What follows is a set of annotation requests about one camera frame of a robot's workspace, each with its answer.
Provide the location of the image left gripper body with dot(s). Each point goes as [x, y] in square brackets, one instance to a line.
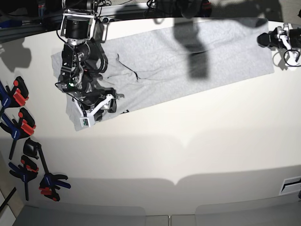
[88, 103]

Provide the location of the lower left blue bar clamp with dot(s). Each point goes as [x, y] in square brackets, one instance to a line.
[27, 172]

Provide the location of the image right gripper body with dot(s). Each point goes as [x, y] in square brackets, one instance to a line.
[289, 39]

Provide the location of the grey T-shirt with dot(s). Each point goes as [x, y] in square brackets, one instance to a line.
[153, 67]

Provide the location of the black flat bar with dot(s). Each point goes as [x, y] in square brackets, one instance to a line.
[7, 199]

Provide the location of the blue red bar clamp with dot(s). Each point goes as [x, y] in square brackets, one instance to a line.
[23, 128]
[15, 97]

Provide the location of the white label with black mark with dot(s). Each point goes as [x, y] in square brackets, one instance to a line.
[290, 186]

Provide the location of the top blue red bar clamp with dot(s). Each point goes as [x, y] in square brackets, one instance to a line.
[15, 97]

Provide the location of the long black bar clamp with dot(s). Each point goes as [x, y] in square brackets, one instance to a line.
[50, 183]

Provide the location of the image left wrist camera box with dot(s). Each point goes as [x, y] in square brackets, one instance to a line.
[87, 121]

